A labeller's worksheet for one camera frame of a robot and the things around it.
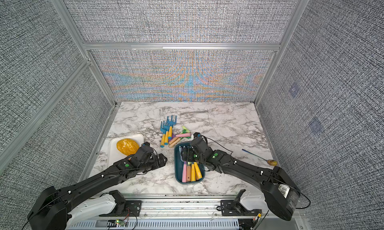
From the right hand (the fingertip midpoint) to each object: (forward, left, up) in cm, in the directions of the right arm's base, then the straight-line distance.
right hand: (185, 150), depth 81 cm
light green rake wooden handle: (-9, -2, -7) cm, 12 cm away
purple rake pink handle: (-4, 0, +6) cm, 8 cm away
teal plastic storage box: (-4, +4, -12) cm, 13 cm away
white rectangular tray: (+3, +44, -13) cm, 46 cm away
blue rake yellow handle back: (+26, +11, -12) cm, 31 cm away
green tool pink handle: (+16, 0, -9) cm, 18 cm away
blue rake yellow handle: (+21, +16, -12) cm, 29 cm away
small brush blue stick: (-3, -50, -11) cm, 51 cm away
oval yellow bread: (+6, +35, -7) cm, 36 cm away
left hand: (-4, +11, -5) cm, 13 cm away
